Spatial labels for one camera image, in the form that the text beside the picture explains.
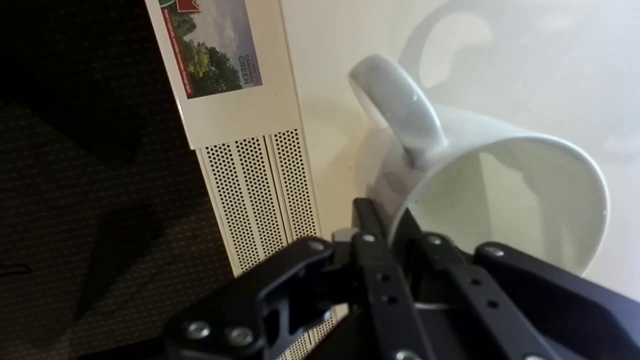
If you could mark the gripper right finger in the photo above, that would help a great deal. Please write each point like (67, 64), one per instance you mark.
(550, 300)

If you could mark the landscape picture sticker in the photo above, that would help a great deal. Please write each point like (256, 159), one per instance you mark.
(215, 45)

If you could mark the white perforated heater cover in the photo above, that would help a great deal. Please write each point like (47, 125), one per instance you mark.
(240, 120)

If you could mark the white ceramic mug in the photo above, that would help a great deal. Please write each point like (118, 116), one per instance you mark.
(500, 135)

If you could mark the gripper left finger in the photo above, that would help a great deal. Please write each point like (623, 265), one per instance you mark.
(280, 290)

